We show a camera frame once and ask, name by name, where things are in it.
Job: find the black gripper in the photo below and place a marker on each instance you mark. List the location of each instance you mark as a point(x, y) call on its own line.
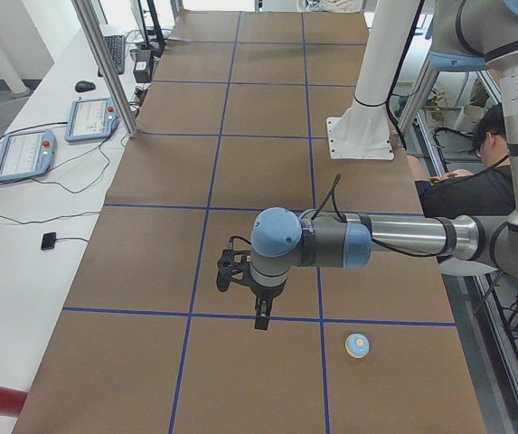
point(265, 294)

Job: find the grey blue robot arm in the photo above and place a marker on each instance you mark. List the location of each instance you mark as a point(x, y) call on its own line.
point(403, 230)

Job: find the small black square device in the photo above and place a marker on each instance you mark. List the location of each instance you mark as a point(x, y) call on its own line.
point(48, 240)

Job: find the seated person black shirt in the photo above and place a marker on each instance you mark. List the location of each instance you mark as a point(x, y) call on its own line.
point(460, 192)

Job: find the far blue teach pendant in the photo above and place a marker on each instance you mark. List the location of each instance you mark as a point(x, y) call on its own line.
point(91, 119)

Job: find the blue teach pendant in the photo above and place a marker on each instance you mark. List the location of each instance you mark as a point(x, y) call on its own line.
point(26, 154)
point(91, 119)

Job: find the black power adapter box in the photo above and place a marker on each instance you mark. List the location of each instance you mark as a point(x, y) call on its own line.
point(143, 66)

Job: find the near blue teach pendant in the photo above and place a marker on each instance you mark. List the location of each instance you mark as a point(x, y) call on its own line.
point(26, 154)

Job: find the black computer mouse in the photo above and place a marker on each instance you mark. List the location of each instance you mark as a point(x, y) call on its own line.
point(84, 86)

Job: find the black keyboard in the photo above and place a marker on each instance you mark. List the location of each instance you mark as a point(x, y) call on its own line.
point(116, 45)

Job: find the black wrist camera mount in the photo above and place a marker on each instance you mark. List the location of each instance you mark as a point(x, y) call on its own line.
point(233, 267)

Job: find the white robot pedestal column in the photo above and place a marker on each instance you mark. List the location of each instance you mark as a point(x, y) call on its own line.
point(363, 131)

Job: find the aluminium frame post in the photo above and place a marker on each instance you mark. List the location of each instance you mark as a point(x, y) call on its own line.
point(90, 25)

